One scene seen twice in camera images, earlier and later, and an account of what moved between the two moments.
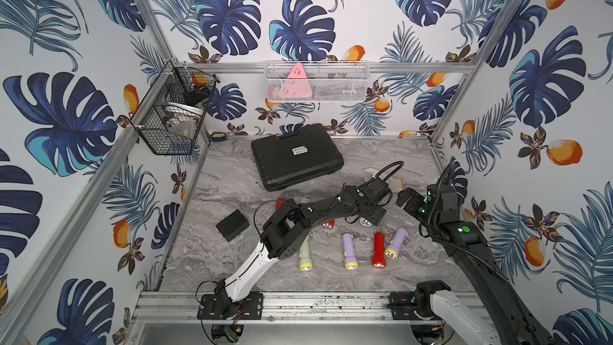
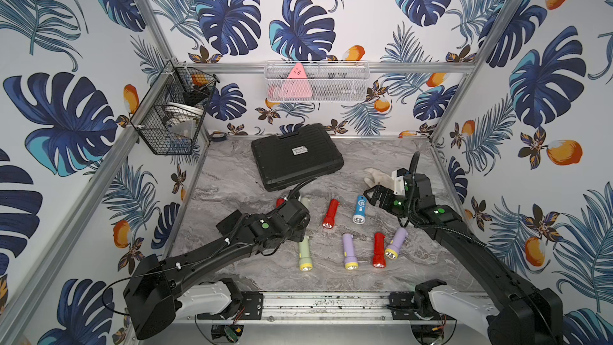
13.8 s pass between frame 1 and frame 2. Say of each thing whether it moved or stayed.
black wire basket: stayed
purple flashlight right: stayed
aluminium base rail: stayed
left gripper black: moved
